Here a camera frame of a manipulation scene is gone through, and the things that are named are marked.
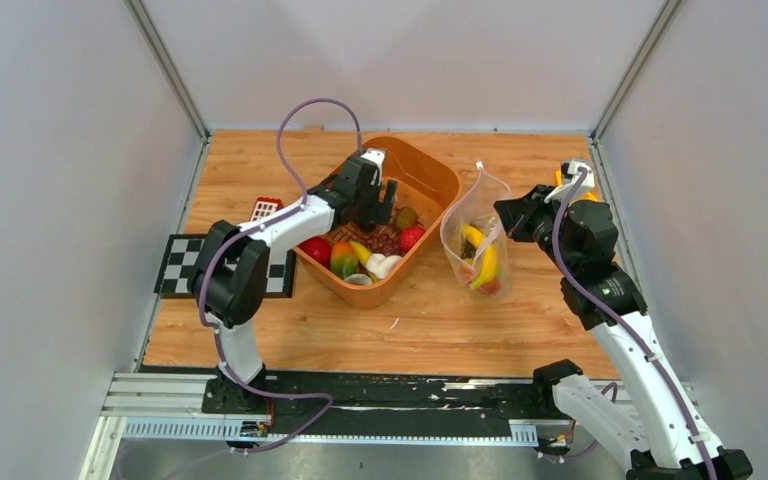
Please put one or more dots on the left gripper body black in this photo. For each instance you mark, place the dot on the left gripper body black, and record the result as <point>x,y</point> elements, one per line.
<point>368,203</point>

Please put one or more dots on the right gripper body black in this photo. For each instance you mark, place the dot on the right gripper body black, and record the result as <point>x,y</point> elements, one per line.
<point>544,215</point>

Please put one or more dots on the clear zip top bag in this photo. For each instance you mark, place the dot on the clear zip top bag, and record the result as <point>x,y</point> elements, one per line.
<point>475,207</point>

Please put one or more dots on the yellow banana toy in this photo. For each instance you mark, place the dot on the yellow banana toy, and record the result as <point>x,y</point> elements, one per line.
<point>488,257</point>

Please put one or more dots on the brown longan cluster toy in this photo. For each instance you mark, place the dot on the brown longan cluster toy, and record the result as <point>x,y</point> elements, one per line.
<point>468,250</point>

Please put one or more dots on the red orange peach toy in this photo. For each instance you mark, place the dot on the red orange peach toy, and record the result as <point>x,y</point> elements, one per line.
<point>484,281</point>

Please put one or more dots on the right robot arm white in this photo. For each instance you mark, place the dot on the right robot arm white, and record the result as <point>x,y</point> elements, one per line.
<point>667,438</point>

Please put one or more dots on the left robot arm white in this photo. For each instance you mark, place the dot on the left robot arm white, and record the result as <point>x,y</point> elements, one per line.
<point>231,273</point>

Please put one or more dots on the purple grapes toy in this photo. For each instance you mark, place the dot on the purple grapes toy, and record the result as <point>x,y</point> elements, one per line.
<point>383,243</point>

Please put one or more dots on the red strawberry toy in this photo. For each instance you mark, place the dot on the red strawberry toy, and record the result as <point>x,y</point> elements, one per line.
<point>410,236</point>

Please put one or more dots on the small yellow fruit toy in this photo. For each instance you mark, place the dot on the small yellow fruit toy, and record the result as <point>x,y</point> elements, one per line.
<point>362,252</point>

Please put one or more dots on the orange plastic basket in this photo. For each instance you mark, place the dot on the orange plastic basket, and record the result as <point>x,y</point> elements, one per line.
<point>426,184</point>

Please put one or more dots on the white mushroom toy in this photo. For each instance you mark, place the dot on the white mushroom toy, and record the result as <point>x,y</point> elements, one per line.
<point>379,266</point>

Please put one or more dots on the orange green mango toy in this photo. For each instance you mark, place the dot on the orange green mango toy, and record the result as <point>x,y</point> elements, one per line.
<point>343,260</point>

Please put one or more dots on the red apple toy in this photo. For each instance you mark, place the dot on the red apple toy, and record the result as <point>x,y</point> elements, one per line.
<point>319,249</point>

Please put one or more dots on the white garlic toy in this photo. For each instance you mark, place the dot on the white garlic toy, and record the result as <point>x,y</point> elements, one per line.
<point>359,279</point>

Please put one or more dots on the red white block toy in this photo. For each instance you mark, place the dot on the red white block toy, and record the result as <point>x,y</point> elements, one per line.
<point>264,207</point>

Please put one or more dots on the checkerboard calibration board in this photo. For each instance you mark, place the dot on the checkerboard calibration board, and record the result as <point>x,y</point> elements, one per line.
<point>179,261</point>

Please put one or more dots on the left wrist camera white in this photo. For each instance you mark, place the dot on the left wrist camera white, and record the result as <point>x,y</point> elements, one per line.
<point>377,157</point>

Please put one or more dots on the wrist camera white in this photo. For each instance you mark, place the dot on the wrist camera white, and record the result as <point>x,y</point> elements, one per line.
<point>377,157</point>
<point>575,181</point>

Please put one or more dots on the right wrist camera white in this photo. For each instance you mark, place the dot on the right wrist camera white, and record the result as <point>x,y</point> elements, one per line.
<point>575,181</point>

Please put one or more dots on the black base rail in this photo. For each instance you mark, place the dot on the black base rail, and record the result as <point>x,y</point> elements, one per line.
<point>384,405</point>

